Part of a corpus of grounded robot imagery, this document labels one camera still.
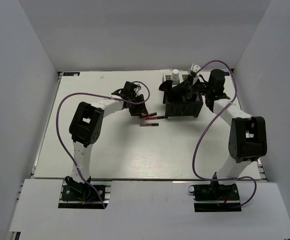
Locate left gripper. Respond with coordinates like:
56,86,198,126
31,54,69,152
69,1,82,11
129,94,149,117

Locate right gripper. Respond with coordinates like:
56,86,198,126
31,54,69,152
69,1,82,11
171,75,211,100

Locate red black lip gloss tube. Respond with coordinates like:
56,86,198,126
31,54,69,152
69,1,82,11
139,122,159,127

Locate black fan makeup brush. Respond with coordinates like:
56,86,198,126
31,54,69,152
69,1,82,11
159,80,173,96

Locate white jar cap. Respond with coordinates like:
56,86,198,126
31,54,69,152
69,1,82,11
171,69,179,79

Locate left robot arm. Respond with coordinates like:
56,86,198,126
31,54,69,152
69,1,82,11
64,81,148,200

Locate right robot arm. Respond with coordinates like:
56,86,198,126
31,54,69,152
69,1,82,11
165,69,267,200

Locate black metal organizer rack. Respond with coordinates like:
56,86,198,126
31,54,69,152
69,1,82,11
163,93,203,118

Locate white table board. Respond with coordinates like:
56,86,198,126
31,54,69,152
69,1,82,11
34,70,230,180

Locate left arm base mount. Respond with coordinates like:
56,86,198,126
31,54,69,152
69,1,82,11
58,181,111,210

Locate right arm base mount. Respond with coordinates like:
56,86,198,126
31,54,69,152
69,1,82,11
188,182,242,213

